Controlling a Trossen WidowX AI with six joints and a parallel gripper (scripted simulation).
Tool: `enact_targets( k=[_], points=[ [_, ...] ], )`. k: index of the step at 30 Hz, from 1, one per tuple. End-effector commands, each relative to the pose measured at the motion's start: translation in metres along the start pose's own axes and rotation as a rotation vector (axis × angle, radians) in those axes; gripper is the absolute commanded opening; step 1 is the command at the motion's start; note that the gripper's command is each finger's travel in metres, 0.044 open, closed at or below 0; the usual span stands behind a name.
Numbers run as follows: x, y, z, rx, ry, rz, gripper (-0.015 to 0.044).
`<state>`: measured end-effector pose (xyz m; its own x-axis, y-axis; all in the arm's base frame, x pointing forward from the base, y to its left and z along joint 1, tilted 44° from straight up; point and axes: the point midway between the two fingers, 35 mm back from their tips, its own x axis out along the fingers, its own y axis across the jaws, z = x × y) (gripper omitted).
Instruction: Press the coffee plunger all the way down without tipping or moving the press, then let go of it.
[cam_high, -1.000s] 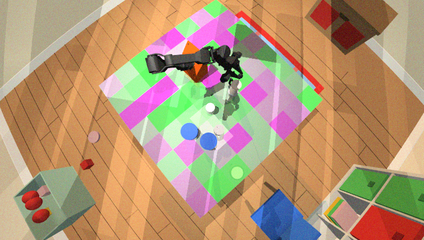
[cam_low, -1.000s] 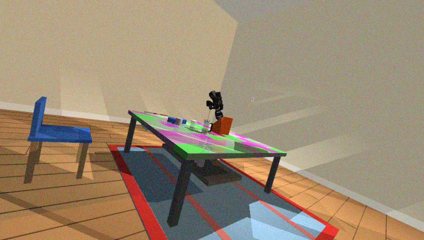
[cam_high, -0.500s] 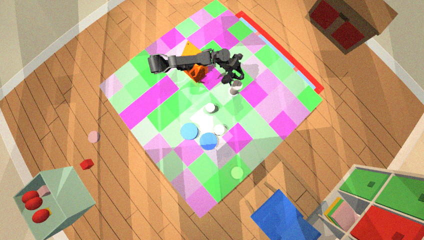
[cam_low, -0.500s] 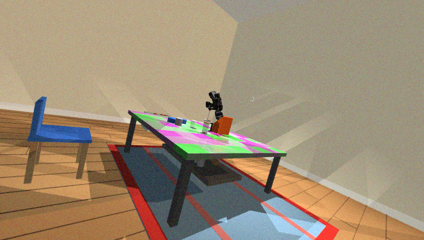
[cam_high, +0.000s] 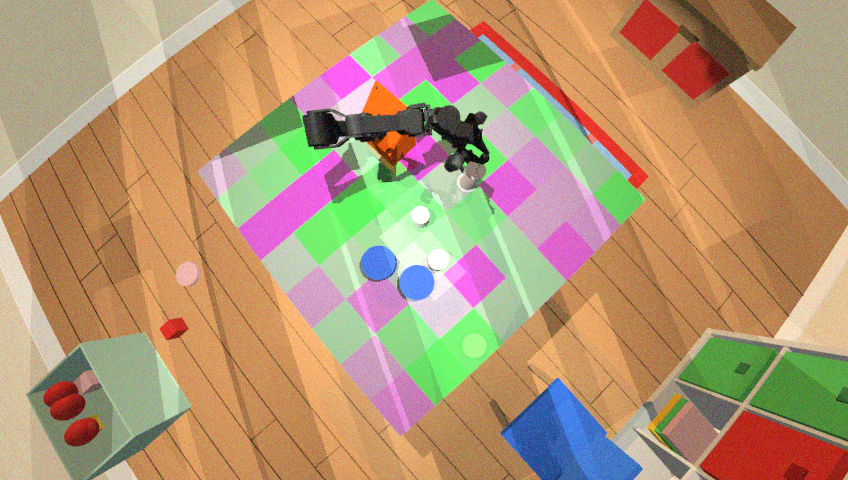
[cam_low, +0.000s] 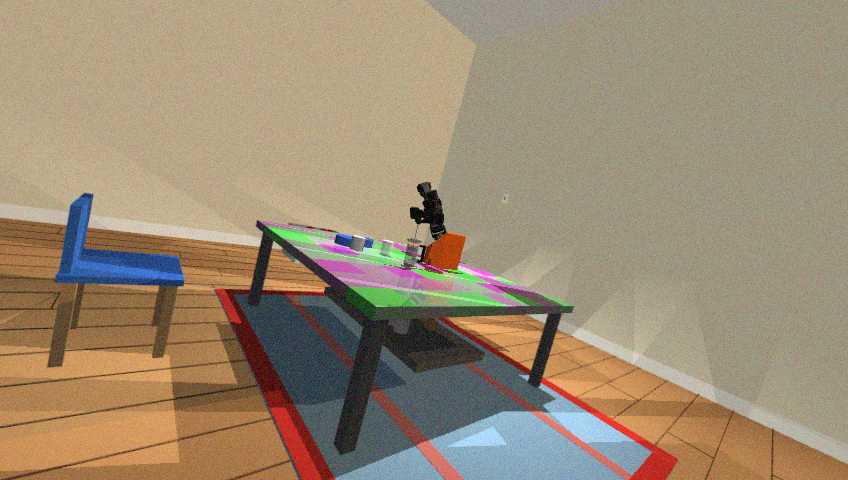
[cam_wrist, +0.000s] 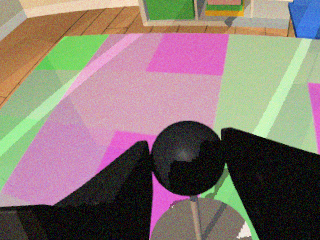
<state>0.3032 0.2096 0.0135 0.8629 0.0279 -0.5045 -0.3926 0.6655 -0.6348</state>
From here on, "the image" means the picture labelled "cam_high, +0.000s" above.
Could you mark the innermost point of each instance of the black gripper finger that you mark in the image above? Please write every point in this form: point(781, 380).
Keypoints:
point(473, 158)
point(479, 143)

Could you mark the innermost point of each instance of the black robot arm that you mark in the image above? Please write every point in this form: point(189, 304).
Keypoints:
point(322, 129)

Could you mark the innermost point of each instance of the blue disc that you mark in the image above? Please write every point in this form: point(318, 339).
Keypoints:
point(378, 263)
point(417, 282)

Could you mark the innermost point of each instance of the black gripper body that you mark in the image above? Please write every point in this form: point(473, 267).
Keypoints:
point(455, 161)

